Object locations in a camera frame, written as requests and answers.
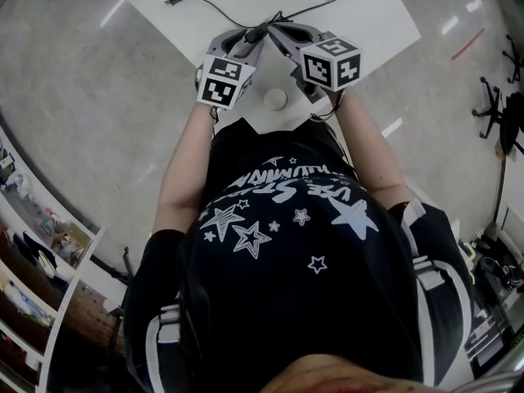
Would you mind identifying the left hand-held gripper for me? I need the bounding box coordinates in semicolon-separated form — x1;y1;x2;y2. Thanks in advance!
195;30;267;111

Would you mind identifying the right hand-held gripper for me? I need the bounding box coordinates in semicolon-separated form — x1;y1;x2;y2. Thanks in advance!
268;21;364;105

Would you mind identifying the white desk lamp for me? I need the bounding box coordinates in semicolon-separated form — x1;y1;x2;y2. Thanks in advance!
263;87;288;113

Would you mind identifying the black lamp power cable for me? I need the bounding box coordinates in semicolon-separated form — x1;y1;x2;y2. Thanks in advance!
164;0;345;45

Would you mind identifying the person's left forearm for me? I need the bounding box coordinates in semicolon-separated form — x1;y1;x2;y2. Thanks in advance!
153;103;219;237

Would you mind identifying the person's right forearm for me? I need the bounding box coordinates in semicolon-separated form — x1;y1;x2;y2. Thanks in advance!
333;88;411;209

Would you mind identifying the black office chair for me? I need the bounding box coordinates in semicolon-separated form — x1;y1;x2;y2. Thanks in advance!
472;76;524;157

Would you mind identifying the black chair base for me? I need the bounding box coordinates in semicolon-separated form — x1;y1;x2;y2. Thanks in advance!
502;34;524;84

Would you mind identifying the black star-print t-shirt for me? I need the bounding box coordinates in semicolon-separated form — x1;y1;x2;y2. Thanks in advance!
122;116;476;389

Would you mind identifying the wooden pole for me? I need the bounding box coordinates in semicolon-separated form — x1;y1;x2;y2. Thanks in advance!
492;139;509;225

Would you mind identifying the black tripod stand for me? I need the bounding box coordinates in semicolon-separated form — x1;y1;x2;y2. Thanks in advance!
105;246;137;358

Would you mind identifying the white shelving unit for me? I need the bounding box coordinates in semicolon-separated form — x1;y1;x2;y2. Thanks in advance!
0;108;106;393

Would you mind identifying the brown wooden cabinet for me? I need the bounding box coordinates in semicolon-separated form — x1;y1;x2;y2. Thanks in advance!
61;278;126;358

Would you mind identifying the cluttered equipment workbench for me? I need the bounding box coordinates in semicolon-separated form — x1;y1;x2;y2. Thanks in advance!
457;202;524;381

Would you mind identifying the person's chin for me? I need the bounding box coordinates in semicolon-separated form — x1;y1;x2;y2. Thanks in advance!
264;353;435;393

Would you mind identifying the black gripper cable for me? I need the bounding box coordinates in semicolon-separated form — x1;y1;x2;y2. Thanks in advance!
208;105;220;141
309;90;345;123

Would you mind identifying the grey shoulder strap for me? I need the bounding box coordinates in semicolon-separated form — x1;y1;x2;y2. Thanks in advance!
144;304;184;393
403;197;475;384

